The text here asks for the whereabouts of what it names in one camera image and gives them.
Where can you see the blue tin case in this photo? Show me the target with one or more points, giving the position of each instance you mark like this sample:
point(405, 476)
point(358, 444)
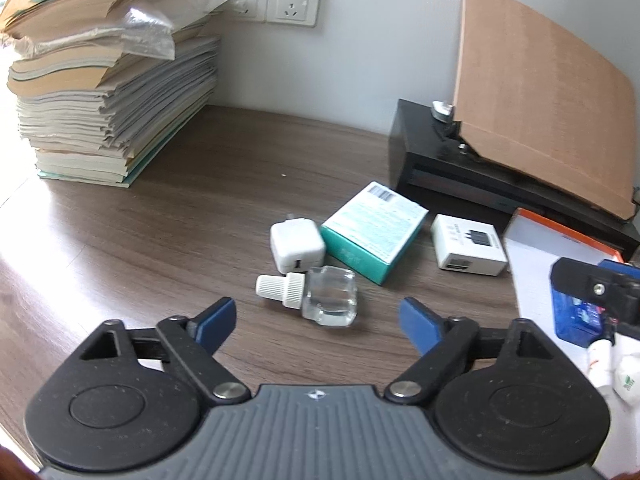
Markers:
point(579, 322)

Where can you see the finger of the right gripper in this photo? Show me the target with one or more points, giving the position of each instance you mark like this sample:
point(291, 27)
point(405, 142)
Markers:
point(619, 267)
point(580, 280)

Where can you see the wooden reading stand board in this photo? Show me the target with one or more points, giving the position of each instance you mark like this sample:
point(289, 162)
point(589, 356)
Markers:
point(533, 97)

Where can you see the white orange-edged box tray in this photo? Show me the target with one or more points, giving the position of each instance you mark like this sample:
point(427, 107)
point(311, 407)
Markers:
point(533, 243)

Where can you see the clear liquid refill bottle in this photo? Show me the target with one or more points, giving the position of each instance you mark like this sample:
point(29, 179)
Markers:
point(327, 296)

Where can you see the white charger retail box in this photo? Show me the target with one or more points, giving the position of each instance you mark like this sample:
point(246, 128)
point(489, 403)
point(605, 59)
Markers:
point(467, 246)

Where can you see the stack of books and papers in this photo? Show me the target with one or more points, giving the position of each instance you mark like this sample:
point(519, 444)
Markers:
point(101, 86)

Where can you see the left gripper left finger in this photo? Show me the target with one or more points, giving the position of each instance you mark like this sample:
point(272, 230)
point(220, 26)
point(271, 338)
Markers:
point(190, 344)

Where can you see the teal white carton box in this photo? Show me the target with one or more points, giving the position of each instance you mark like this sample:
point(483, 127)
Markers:
point(372, 230)

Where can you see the black monitor riser shelf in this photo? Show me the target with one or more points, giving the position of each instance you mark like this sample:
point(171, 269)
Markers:
point(430, 163)

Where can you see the white double wall socket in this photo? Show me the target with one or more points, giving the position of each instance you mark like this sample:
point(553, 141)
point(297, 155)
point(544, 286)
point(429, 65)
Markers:
point(285, 12)

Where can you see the white usb wall charger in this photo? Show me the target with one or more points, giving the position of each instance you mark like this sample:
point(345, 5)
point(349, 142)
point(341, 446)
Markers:
point(296, 245)

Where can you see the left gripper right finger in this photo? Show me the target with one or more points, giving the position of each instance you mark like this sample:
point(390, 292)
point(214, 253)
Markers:
point(444, 345)

